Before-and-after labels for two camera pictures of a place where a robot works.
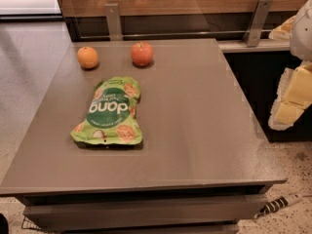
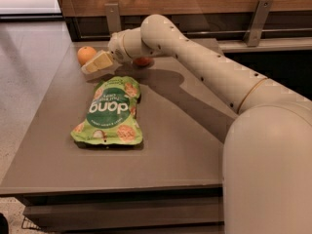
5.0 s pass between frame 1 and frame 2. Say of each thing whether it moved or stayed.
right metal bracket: stayed
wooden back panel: stayed
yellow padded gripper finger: moved
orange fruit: stayed
